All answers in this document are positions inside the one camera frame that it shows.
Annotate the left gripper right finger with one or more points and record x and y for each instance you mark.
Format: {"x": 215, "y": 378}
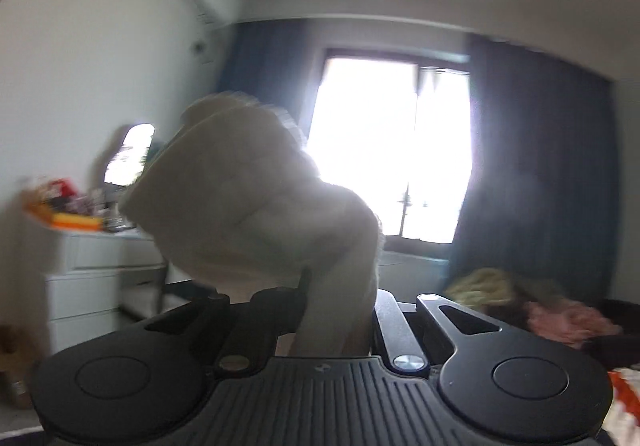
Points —
{"x": 500, "y": 381}

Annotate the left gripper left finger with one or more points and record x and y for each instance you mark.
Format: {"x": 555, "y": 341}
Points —
{"x": 148, "y": 379}

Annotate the white zip-up garment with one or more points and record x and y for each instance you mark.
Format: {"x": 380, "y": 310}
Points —
{"x": 234, "y": 201}

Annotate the pink garment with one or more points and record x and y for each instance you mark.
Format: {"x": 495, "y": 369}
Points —
{"x": 569, "y": 322}

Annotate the light green knit garment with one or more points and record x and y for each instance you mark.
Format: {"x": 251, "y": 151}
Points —
{"x": 483, "y": 288}

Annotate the white dresser desk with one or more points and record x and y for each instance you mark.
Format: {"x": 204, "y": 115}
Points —
{"x": 71, "y": 280}

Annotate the striped bed blanket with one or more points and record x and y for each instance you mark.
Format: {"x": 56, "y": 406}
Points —
{"x": 622, "y": 423}

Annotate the teal right curtain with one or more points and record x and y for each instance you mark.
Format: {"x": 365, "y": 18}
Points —
{"x": 544, "y": 194}

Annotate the teal curtain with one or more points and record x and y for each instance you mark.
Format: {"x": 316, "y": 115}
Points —
{"x": 279, "y": 62}
{"x": 544, "y": 194}

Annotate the orange tray with items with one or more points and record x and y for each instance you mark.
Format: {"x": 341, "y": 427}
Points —
{"x": 60, "y": 204}

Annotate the oval vanity mirror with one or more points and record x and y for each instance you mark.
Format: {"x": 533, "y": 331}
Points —
{"x": 128, "y": 162}

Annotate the teal left curtain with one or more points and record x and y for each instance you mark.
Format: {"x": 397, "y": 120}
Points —
{"x": 279, "y": 62}

